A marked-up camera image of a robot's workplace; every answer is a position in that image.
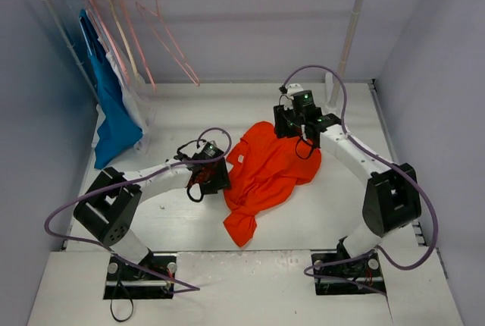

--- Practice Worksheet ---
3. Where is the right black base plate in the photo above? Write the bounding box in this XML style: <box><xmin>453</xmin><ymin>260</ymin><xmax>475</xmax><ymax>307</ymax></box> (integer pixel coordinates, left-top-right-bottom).
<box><xmin>306</xmin><ymin>252</ymin><xmax>386</xmax><ymax>296</ymax></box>

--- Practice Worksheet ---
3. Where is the pink wire hanger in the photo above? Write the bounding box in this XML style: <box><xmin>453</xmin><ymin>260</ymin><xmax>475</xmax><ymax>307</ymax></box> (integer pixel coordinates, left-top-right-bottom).
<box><xmin>135</xmin><ymin>0</ymin><xmax>201</xmax><ymax>86</ymax></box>

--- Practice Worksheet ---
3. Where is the white t shirt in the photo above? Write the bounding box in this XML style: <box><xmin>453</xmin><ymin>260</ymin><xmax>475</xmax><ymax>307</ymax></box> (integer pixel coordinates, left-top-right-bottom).
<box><xmin>105</xmin><ymin>42</ymin><xmax>156</xmax><ymax>154</ymax></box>

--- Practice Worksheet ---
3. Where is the blue t shirt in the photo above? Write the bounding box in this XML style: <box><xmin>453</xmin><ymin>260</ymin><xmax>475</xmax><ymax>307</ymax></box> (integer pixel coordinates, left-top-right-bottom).
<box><xmin>78</xmin><ymin>9</ymin><xmax>142</xmax><ymax>169</ymax></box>

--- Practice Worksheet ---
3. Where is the beige wooden hanger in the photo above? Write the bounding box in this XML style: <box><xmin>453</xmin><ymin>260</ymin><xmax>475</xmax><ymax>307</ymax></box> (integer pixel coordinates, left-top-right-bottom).
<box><xmin>107</xmin><ymin>0</ymin><xmax>143</xmax><ymax>88</ymax></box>

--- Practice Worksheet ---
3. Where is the pink plastic hanger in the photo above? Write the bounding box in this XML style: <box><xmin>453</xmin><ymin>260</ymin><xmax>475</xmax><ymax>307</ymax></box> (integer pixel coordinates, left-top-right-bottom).
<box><xmin>118</xmin><ymin>0</ymin><xmax>156</xmax><ymax>92</ymax></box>

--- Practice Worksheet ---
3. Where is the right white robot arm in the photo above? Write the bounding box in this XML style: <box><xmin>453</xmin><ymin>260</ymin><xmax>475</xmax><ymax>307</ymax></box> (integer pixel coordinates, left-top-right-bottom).
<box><xmin>274</xmin><ymin>84</ymin><xmax>421</xmax><ymax>274</ymax></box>

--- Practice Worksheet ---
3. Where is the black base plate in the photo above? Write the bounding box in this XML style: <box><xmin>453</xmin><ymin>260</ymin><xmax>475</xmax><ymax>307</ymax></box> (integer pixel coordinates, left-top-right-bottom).
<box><xmin>306</xmin><ymin>252</ymin><xmax>386</xmax><ymax>296</ymax></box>
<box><xmin>103</xmin><ymin>255</ymin><xmax>174</xmax><ymax>300</ymax></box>

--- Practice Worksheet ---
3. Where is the light pink hanger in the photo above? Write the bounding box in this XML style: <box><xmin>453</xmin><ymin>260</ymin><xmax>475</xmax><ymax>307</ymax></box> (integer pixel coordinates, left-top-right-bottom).
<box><xmin>87</xmin><ymin>0</ymin><xmax>131</xmax><ymax>86</ymax></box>

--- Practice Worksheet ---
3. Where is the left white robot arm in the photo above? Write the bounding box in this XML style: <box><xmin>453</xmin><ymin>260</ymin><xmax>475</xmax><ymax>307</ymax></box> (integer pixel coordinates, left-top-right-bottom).
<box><xmin>74</xmin><ymin>141</ymin><xmax>230</xmax><ymax>281</ymax></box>

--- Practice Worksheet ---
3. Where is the orange t shirt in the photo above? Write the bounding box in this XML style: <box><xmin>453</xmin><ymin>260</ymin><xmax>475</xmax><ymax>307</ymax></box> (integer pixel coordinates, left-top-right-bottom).
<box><xmin>224</xmin><ymin>121</ymin><xmax>322</xmax><ymax>248</ymax></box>

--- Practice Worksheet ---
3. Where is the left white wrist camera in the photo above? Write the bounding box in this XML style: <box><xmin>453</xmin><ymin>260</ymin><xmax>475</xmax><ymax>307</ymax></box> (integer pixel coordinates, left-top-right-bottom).
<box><xmin>198</xmin><ymin>139</ymin><xmax>224</xmax><ymax>157</ymax></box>

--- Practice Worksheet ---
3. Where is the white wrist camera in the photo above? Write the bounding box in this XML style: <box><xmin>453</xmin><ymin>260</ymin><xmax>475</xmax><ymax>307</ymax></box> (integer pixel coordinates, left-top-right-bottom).
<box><xmin>198</xmin><ymin>139</ymin><xmax>224</xmax><ymax>157</ymax></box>
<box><xmin>279</xmin><ymin>83</ymin><xmax>305</xmax><ymax>99</ymax></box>

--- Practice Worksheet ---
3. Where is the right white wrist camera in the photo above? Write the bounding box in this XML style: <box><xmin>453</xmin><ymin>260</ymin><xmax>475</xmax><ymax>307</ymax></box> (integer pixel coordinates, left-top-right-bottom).
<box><xmin>279</xmin><ymin>83</ymin><xmax>305</xmax><ymax>99</ymax></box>

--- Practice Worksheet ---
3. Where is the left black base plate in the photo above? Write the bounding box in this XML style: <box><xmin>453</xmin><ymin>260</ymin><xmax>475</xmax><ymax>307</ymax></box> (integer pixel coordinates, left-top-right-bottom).
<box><xmin>103</xmin><ymin>255</ymin><xmax>174</xmax><ymax>300</ymax></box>

